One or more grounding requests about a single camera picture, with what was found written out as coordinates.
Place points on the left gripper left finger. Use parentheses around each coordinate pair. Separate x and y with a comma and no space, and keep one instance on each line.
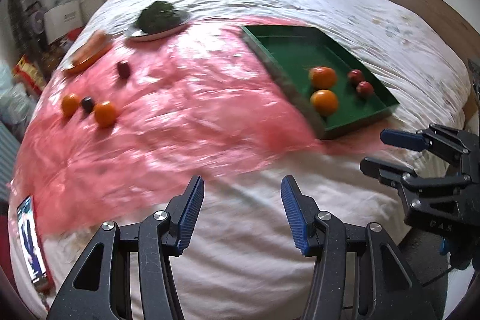
(98,285)

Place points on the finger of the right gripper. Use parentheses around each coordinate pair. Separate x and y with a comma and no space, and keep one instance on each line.
(437,139)
(396,175)

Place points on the red apple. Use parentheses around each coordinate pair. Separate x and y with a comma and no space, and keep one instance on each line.
(123,69)
(364,89)
(355,77)

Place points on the small orange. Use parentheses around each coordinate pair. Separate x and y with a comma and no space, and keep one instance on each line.
(325,102)
(70,104)

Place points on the large bumpy orange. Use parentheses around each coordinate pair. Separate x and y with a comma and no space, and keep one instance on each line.
(322,77)

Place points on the red framed smartphone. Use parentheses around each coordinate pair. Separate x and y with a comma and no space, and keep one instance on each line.
(31,246)

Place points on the green tray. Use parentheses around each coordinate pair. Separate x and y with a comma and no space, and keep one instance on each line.
(288,52)

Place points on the pink plastic sheet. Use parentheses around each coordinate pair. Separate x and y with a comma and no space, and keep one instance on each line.
(198,103)

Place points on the light blue suitcase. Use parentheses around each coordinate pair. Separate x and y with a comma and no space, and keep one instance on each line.
(9,147)

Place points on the round smooth orange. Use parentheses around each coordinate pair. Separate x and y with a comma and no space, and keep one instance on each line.
(105,114)

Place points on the dark purple plum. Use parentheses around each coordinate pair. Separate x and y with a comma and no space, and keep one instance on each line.
(88,105)

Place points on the translucent plastic bag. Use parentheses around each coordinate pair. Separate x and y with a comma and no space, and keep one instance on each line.
(16,106)

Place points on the orange plate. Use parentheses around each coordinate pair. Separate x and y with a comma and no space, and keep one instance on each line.
(88,61)

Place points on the yellow red snack package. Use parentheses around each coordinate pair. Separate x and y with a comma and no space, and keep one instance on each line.
(29,75)

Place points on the orange carrot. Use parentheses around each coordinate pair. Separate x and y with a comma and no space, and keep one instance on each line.
(97,41)

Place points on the white plate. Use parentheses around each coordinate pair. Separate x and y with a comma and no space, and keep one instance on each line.
(136,34)

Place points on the white cardboard box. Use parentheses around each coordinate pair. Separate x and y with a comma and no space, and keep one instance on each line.
(61,20)

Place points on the dark green leafy vegetable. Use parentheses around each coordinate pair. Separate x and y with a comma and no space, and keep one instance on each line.
(157,16)

